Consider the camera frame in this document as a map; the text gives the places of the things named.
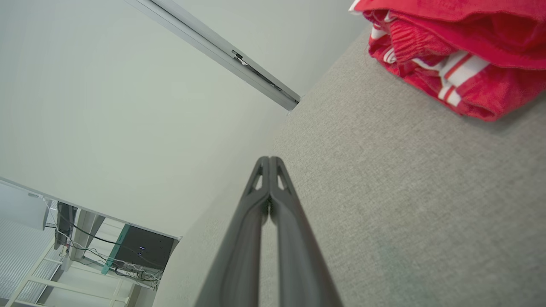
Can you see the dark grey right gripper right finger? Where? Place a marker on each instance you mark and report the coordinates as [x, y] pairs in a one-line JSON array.
[[298, 260]]

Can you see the grey metal partition post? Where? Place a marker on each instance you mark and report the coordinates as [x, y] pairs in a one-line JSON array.
[[222, 51]]

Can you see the red basketball jersey white trim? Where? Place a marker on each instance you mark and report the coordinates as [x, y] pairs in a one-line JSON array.
[[490, 94]]

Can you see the grey fabric sofa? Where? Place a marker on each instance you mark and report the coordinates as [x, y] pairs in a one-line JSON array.
[[405, 213]]

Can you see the black computer box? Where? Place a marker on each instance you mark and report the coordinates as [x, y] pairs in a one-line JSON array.
[[145, 249]]

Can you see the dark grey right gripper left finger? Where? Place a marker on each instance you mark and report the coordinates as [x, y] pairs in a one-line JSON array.
[[239, 256]]

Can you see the black hanging device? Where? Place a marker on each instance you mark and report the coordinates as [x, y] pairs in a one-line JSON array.
[[66, 221]]

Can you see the red shorts white side stripe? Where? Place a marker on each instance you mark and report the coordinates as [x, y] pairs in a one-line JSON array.
[[418, 40]]

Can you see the white metal rack frame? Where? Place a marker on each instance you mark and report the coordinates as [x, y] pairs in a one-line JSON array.
[[72, 287]]

